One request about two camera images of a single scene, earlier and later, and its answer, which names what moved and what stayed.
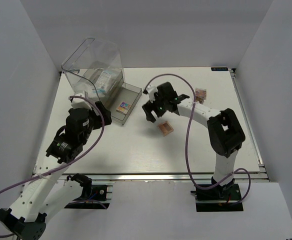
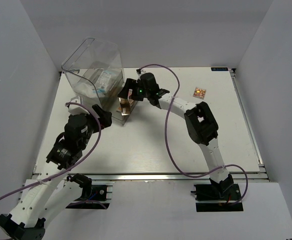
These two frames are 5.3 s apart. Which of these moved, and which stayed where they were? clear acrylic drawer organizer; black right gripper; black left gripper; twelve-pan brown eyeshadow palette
Moved: black right gripper; twelve-pan brown eyeshadow palette
Stayed: clear acrylic drawer organizer; black left gripper
